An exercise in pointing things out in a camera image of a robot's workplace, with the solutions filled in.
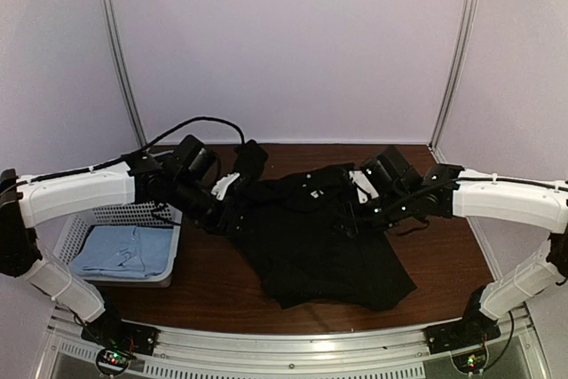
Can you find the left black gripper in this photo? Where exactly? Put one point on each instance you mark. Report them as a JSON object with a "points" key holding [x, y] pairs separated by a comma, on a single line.
{"points": [[229, 227]]}

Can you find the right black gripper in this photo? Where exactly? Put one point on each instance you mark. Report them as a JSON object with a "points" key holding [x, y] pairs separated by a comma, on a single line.
{"points": [[353, 224]]}

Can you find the black long sleeve shirt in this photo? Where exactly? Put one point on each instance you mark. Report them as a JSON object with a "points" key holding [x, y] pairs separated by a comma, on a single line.
{"points": [[299, 256]]}

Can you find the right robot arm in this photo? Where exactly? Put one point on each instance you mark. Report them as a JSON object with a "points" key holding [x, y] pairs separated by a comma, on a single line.
{"points": [[388, 190]]}

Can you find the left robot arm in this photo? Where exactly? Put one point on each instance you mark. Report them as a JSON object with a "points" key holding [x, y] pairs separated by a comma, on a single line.
{"points": [[173, 179]]}

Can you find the white plastic mesh basket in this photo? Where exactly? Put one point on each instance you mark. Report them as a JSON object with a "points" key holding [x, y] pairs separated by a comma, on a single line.
{"points": [[78, 227]]}

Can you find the folded light blue shirt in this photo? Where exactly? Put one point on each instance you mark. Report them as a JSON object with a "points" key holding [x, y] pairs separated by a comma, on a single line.
{"points": [[124, 252]]}

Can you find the right circuit board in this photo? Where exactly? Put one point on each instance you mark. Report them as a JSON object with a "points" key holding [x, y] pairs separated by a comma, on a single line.
{"points": [[470, 362]]}

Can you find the circuit board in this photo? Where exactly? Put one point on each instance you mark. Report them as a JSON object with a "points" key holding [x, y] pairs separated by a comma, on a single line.
{"points": [[110, 362], [470, 362]]}

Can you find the left circuit board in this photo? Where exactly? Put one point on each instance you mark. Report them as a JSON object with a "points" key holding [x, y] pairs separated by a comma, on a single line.
{"points": [[110, 362]]}

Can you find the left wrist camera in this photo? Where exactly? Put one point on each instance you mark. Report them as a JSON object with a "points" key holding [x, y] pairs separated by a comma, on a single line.
{"points": [[220, 189]]}

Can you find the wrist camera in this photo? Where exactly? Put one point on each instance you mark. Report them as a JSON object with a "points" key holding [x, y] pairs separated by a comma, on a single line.
{"points": [[365, 190], [220, 189]]}

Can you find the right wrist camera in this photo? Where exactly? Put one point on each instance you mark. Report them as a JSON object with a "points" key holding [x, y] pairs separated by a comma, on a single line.
{"points": [[365, 190]]}

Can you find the front aluminium rail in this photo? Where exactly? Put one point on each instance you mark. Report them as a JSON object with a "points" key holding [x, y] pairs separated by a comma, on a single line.
{"points": [[389, 353]]}

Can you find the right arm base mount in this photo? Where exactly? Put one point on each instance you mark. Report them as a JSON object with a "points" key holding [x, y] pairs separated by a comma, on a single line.
{"points": [[462, 333]]}

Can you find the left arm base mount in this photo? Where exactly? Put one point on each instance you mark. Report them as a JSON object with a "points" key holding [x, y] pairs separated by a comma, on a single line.
{"points": [[123, 336]]}

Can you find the left aluminium corner post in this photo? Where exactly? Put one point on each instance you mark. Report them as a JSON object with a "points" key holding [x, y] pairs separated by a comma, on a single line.
{"points": [[121, 70]]}

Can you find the aluminium corner post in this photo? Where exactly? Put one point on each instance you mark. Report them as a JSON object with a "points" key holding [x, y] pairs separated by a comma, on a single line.
{"points": [[468, 15], [121, 70]]}

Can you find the right aluminium corner post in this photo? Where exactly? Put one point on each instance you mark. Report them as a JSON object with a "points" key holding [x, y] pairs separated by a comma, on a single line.
{"points": [[468, 15]]}

